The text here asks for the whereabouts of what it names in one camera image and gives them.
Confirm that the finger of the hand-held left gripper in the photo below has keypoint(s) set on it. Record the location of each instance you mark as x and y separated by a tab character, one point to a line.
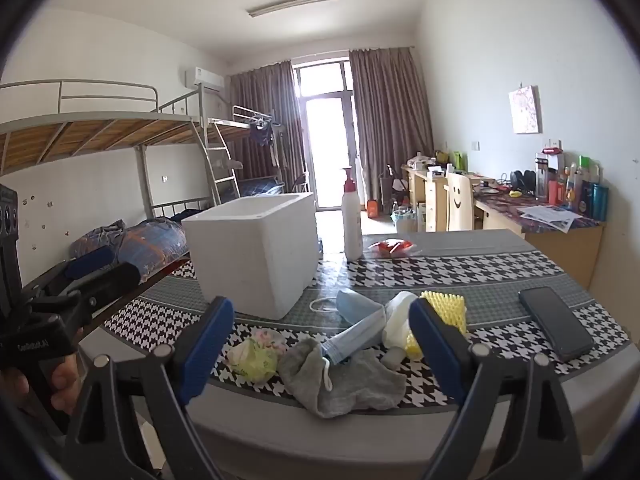
90	260
110	282

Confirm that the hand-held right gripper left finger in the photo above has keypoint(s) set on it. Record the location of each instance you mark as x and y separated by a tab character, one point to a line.
210	340

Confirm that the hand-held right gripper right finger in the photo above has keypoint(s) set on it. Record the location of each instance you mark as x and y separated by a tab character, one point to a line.
435	340

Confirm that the yellow foam fruit net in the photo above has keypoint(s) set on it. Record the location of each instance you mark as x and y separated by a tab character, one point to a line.
447	307

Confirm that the green floral cloth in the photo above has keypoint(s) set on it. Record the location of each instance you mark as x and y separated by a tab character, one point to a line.
255	360

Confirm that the blue face mask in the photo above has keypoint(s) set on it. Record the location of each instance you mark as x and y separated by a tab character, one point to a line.
355	340

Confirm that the white foam box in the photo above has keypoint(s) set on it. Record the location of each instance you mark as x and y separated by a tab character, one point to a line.
250	260

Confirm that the grey sock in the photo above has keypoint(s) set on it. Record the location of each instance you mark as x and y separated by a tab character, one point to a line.
320	385

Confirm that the person's left hand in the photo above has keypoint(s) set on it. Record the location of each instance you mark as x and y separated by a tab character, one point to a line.
65	385

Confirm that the blue orange plaid quilt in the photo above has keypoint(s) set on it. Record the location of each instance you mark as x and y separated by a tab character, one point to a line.
150	245

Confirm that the houndstooth tablecloth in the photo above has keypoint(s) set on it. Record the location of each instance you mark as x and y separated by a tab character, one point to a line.
500	270

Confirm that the red packet in clear wrap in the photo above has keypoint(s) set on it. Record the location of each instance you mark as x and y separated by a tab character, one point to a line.
392	246

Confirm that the black smartphone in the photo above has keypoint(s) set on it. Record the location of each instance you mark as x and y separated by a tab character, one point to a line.
555	322

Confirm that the white bucket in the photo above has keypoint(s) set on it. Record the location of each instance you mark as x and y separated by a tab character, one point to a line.
404	222

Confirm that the metal bunk bed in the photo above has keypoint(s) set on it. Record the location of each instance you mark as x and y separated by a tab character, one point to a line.
255	185
100	130

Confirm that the wooden smiley face chair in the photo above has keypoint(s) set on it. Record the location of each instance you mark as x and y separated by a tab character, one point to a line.
460	202

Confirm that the white pump bottle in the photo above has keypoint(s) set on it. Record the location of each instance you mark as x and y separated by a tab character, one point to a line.
352	225

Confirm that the orange bottle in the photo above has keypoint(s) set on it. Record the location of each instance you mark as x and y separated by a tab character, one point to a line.
372	209

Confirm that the dark shopping bag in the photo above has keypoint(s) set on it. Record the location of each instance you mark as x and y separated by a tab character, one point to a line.
386	190

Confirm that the wooden desk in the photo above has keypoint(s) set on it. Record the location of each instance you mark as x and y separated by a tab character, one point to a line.
565	250

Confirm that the printed papers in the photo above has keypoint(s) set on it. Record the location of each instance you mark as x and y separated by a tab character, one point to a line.
550	216

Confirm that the dark folding chair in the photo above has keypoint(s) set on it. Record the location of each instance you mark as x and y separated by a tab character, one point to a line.
300	182

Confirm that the black headphones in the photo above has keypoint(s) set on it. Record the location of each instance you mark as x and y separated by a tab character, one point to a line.
522	181

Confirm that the row of toiletry bottles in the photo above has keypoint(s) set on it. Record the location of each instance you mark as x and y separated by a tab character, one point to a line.
582	190

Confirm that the hanging dark clothes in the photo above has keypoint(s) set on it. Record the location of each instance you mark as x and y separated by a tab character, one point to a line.
262	135

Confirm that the white air conditioner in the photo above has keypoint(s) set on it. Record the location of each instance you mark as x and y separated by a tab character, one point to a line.
202	79

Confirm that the glass balcony door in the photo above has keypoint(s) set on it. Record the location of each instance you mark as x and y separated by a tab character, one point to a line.
325	150

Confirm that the brown curtain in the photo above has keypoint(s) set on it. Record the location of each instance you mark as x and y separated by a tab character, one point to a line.
260	95
390	110

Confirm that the ceiling tube light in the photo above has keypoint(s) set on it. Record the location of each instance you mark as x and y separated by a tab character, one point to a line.
292	4

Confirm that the pink wall picture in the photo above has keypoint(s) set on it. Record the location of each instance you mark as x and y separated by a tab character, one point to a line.
525	109

